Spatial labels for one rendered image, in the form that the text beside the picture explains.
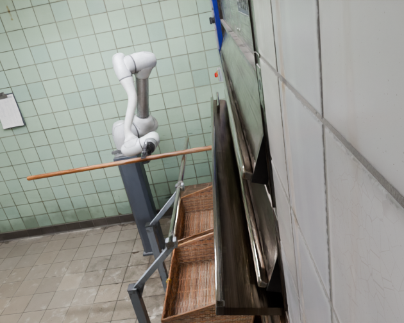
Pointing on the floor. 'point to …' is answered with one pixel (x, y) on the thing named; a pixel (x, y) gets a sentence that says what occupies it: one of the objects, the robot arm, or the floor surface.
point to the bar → (134, 289)
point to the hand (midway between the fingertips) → (144, 158)
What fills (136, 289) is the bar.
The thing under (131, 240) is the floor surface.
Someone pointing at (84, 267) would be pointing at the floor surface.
